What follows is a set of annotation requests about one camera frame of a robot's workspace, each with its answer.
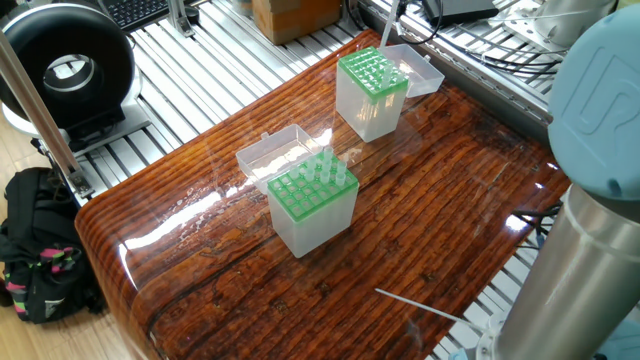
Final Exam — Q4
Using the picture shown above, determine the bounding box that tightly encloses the translucent tip box green rack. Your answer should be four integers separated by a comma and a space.
334, 47, 411, 143
267, 150, 359, 259

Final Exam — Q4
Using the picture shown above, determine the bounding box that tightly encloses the black power adapter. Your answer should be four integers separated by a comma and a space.
437, 0, 501, 26

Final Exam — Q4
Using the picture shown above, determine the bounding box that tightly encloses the clear hinged box lid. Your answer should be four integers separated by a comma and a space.
385, 45, 447, 99
236, 125, 333, 197

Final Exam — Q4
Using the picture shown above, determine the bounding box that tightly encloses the brown cardboard box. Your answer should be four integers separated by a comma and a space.
250, 0, 347, 47

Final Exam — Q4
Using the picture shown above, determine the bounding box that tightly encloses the black keyboard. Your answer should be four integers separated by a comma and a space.
100, 0, 173, 31

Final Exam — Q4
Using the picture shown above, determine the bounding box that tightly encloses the glossy wooden board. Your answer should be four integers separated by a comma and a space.
75, 30, 583, 360

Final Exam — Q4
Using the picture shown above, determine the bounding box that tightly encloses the black round fan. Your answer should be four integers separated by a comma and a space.
0, 5, 137, 153

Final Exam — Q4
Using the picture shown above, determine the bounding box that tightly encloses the black backpack pink trim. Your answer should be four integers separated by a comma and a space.
0, 165, 109, 324

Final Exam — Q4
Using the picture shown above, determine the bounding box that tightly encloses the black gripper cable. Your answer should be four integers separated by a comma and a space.
395, 15, 571, 77

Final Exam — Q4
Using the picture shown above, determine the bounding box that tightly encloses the slim aluminium post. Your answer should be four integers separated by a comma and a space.
0, 40, 93, 199

